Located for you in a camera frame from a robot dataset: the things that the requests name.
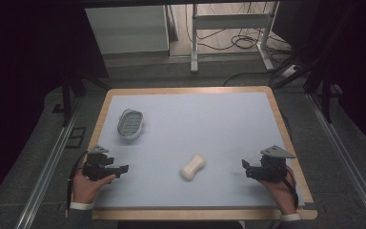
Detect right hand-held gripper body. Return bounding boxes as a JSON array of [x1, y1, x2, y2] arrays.
[[259, 144, 297, 184]]

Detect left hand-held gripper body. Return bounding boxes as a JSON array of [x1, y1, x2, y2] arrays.
[[82, 144, 112, 182]]

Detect person's left hand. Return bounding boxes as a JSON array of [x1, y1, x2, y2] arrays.
[[71, 168, 117, 205]]

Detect person's right hand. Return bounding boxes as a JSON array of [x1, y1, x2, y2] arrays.
[[257, 165, 297, 216]]

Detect black floor socket plate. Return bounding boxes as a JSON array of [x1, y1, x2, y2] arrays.
[[65, 126, 88, 150]]

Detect grey oval soap dish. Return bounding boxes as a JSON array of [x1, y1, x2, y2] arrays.
[[116, 108, 144, 141]]

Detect white soap bar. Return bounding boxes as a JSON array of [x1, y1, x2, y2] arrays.
[[179, 154, 207, 182]]

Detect light blue table mat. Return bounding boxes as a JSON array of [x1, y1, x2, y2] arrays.
[[92, 92, 307, 210]]

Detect black stand legs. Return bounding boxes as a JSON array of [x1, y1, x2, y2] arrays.
[[59, 74, 112, 128]]

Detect wooden table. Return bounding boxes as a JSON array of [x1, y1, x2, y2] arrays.
[[90, 85, 319, 221]]

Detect white power strip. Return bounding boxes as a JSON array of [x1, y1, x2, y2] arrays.
[[278, 64, 299, 79]]

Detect black tripod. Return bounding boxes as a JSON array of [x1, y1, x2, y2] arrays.
[[271, 18, 344, 124]]

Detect white cabinet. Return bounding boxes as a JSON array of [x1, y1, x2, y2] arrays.
[[84, 5, 171, 55]]

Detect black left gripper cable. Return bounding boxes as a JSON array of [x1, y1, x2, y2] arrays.
[[66, 151, 90, 215]]

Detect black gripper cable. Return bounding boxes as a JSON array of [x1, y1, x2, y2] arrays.
[[281, 166, 300, 210], [66, 151, 90, 215]]

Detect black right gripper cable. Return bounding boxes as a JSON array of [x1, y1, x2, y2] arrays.
[[281, 166, 300, 210]]

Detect metal floor rail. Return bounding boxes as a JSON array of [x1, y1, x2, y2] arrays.
[[307, 93, 366, 229], [13, 96, 85, 229]]

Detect black floor cables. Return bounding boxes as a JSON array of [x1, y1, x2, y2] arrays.
[[184, 2, 295, 88]]

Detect white metal desk frame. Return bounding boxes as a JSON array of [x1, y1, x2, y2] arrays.
[[190, 1, 281, 74]]

